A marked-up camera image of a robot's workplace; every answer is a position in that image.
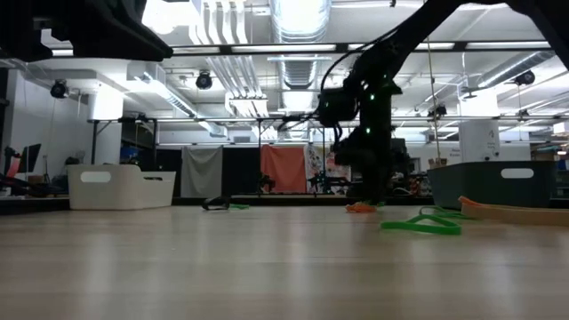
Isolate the white column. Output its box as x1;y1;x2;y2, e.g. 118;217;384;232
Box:
459;119;501;164

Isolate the white plastic basket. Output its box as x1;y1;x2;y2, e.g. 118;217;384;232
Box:
66;164;177;211

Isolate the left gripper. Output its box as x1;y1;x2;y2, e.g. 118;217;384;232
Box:
52;0;175;63

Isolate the teal plastic basket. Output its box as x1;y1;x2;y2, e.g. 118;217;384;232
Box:
427;160;557;210

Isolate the small orange rubber band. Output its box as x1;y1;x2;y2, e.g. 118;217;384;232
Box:
345;201;379;214

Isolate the black metal table frame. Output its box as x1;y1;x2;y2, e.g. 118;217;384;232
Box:
0;194;569;215

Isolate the long ceiling light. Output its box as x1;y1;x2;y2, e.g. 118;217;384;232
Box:
171;46;221;55
230;43;338;53
465;41;552;50

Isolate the silver ventilation duct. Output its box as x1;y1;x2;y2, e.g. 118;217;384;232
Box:
268;0;333;92

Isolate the orange hanging cloth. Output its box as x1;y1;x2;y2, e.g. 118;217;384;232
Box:
260;144;308;195

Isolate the grey hanging cloth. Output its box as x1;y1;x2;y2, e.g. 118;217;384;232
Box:
180;146;223;199

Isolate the wide black rubber band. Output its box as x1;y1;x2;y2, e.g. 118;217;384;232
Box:
201;196;231;212

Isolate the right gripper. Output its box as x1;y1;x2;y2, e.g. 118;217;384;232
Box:
334;74;405;205

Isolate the small dark monitor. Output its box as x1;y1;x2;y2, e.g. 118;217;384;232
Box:
20;143;43;174

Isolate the black hanging camera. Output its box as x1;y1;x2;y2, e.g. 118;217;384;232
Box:
195;70;214;92
49;79;70;100
514;69;537;87

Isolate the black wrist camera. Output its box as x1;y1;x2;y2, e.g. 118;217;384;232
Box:
317;86;359;129

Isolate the patterned poster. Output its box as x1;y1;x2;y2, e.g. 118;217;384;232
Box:
304;144;339;193

